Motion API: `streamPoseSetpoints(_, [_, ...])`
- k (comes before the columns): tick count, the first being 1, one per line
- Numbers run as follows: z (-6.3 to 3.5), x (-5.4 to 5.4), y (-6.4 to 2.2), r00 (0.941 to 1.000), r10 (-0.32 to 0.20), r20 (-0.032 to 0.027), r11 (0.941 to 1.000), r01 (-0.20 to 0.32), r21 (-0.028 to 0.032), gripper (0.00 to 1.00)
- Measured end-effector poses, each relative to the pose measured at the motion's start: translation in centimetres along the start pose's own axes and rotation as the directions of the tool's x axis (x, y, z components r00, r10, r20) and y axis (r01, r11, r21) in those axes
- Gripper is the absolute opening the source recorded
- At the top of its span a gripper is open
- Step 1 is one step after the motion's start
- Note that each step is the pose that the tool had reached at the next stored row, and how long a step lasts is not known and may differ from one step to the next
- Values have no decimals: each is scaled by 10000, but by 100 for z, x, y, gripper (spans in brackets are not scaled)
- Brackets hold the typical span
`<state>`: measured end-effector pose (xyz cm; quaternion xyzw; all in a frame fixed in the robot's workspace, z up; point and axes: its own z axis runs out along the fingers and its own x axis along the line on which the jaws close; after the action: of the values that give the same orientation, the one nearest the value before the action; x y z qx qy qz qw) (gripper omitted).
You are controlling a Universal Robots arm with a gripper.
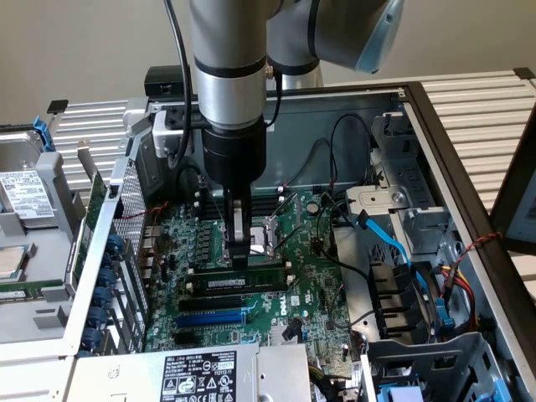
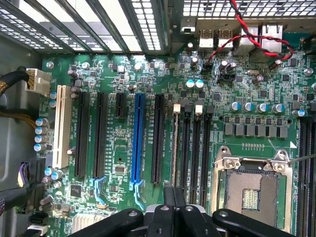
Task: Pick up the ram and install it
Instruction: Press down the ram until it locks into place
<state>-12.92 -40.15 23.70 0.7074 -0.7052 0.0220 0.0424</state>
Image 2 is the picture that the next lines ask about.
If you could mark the long black expansion slot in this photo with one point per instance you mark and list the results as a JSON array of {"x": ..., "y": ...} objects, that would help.
[
  {"x": 82, "y": 133},
  {"x": 158, "y": 138}
]

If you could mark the short black expansion slot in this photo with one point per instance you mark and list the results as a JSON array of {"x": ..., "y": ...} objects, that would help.
[{"x": 120, "y": 105}]

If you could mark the metal stacked port block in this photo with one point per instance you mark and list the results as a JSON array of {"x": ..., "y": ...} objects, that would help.
[
  {"x": 271, "y": 37},
  {"x": 244, "y": 43}
]

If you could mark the white power connector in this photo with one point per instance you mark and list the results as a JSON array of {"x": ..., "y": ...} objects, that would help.
[{"x": 39, "y": 81}]

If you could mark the metal USB port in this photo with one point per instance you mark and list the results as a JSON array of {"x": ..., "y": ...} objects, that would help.
[
  {"x": 225, "y": 38},
  {"x": 206, "y": 39}
]

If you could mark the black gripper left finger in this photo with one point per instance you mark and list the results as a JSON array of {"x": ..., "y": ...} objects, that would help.
[{"x": 160, "y": 222}]

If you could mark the silver blue capacitor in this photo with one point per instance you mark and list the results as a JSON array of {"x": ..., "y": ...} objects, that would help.
[
  {"x": 42, "y": 122},
  {"x": 40, "y": 138},
  {"x": 248, "y": 106},
  {"x": 39, "y": 147},
  {"x": 235, "y": 106},
  {"x": 262, "y": 107},
  {"x": 190, "y": 84},
  {"x": 277, "y": 108},
  {"x": 199, "y": 84},
  {"x": 41, "y": 130},
  {"x": 298, "y": 113}
]

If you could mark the white PCI expansion slot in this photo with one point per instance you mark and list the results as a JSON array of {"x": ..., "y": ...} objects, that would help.
[{"x": 61, "y": 126}]

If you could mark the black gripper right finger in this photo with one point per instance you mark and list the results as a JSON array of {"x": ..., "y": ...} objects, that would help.
[{"x": 192, "y": 222}]

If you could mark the metal display port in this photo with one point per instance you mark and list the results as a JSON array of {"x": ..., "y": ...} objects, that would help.
[{"x": 188, "y": 26}]

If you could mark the white SATA plug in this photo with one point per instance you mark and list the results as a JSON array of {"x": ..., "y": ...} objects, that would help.
[{"x": 38, "y": 230}]

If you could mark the thin metal locking lever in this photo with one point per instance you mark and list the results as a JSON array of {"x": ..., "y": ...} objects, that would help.
[{"x": 302, "y": 158}]

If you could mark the black expansion slot blue latch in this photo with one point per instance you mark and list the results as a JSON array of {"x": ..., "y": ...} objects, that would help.
[{"x": 100, "y": 133}]

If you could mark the RAM slot with white clip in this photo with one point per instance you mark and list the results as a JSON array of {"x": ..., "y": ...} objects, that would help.
[
  {"x": 177, "y": 109},
  {"x": 196, "y": 153}
]

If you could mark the metal CPU socket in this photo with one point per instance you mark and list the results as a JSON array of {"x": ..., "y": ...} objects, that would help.
[{"x": 251, "y": 192}]

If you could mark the silver finned heatsink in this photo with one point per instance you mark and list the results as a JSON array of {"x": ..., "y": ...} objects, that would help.
[{"x": 84, "y": 221}]

